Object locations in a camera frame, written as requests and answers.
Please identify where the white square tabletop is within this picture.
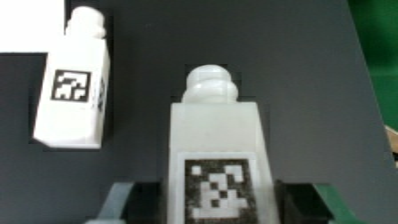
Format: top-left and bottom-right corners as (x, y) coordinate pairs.
(0, 0), (65, 53)

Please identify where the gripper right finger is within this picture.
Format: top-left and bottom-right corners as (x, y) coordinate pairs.
(314, 184), (369, 224)

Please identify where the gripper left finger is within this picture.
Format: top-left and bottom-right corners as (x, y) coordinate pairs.
(83, 182), (135, 224)

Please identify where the white table leg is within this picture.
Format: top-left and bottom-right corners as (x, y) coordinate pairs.
(33, 6), (110, 149)
(167, 65), (280, 224)

